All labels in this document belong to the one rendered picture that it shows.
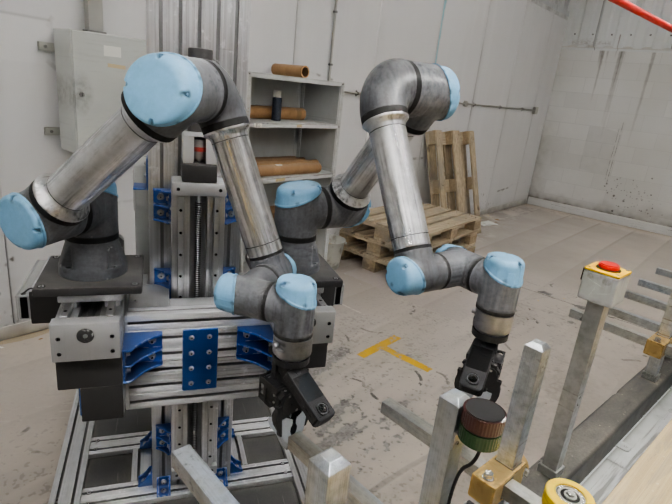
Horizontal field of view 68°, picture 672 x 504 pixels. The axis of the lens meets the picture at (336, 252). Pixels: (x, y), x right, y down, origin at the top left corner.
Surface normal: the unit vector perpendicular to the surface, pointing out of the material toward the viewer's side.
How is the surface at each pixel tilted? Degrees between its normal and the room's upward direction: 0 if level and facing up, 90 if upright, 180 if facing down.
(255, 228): 83
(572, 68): 90
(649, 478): 0
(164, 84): 85
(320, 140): 90
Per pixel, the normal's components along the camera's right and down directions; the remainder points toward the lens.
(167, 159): 0.32, 0.33
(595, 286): -0.73, 0.14
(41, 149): 0.75, 0.28
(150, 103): -0.18, 0.21
